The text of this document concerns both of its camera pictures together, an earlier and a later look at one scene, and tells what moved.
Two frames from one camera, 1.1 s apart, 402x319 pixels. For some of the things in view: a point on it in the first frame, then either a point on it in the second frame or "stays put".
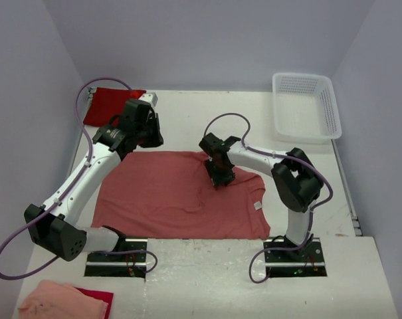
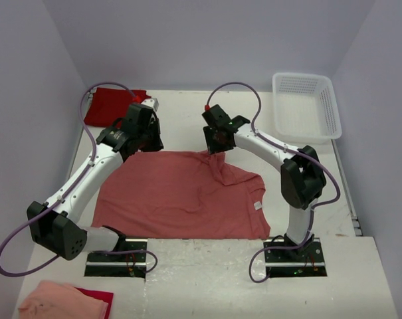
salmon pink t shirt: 171,195 stays put
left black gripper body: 149,136 stays put
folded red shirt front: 103,296 stays put
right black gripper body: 220,173 → 214,144
